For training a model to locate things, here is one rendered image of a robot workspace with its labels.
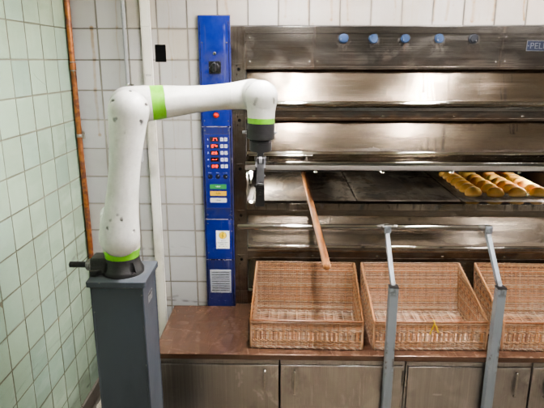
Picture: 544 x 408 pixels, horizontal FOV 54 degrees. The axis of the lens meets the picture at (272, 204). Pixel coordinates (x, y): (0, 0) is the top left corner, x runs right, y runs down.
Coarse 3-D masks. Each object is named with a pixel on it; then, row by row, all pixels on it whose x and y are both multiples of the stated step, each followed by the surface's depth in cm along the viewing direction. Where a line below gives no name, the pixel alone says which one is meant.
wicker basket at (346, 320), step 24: (264, 264) 298; (288, 264) 297; (312, 264) 296; (336, 264) 295; (264, 288) 297; (288, 288) 297; (312, 288) 296; (336, 288) 296; (264, 312) 294; (288, 312) 294; (312, 312) 294; (336, 312) 294; (360, 312) 260; (264, 336) 258; (288, 336) 258; (312, 336) 269; (336, 336) 269; (360, 336) 261
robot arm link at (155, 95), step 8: (120, 88) 175; (128, 88) 173; (136, 88) 175; (144, 88) 176; (152, 88) 177; (160, 88) 177; (144, 96) 174; (152, 96) 175; (160, 96) 176; (152, 104) 175; (160, 104) 176; (152, 112) 176; (160, 112) 177; (152, 120) 180
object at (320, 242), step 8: (304, 176) 342; (304, 184) 324; (312, 200) 288; (312, 208) 270; (312, 216) 258; (320, 232) 233; (320, 240) 223; (320, 248) 216; (328, 256) 207; (328, 264) 198
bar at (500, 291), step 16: (240, 224) 257; (256, 224) 256; (272, 224) 256; (288, 224) 256; (304, 224) 256; (320, 224) 256; (336, 224) 256; (352, 224) 256; (368, 224) 256; (384, 224) 256; (400, 224) 256; (416, 224) 255; (432, 224) 255; (448, 224) 256; (496, 272) 244; (496, 288) 239; (496, 304) 240; (496, 320) 242; (496, 336) 244; (496, 352) 246; (384, 368) 251; (496, 368) 248; (384, 384) 252; (384, 400) 254
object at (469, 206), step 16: (256, 208) 293; (272, 208) 292; (288, 208) 292; (304, 208) 292; (320, 208) 292; (336, 208) 292; (352, 208) 291; (368, 208) 291; (384, 208) 291; (400, 208) 291; (416, 208) 291; (432, 208) 290; (448, 208) 290; (464, 208) 290; (480, 208) 290; (496, 208) 290; (512, 208) 290; (528, 208) 289
